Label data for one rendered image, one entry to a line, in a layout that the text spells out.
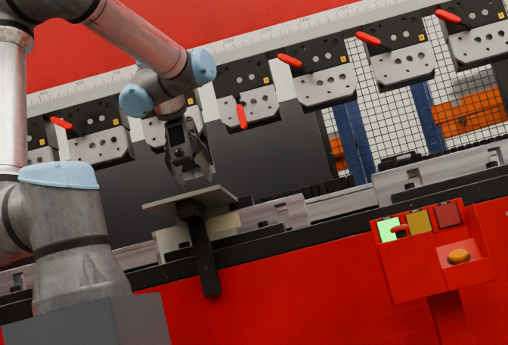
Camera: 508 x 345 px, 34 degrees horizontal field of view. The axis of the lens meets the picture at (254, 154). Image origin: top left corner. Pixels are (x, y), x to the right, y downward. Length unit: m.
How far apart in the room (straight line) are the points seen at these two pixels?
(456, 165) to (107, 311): 1.12
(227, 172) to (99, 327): 1.49
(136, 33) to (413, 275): 0.70
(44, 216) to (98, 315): 0.18
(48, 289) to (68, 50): 1.10
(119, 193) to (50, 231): 1.44
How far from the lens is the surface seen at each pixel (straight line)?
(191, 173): 2.15
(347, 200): 2.33
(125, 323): 1.23
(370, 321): 1.93
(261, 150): 2.64
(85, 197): 1.30
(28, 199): 1.32
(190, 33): 2.19
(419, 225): 1.81
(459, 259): 1.72
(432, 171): 2.08
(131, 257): 2.41
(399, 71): 2.11
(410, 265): 1.66
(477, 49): 2.14
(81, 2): 1.54
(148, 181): 2.69
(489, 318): 1.95
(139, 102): 1.80
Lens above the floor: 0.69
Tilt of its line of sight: 11 degrees up
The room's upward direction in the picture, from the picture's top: 14 degrees counter-clockwise
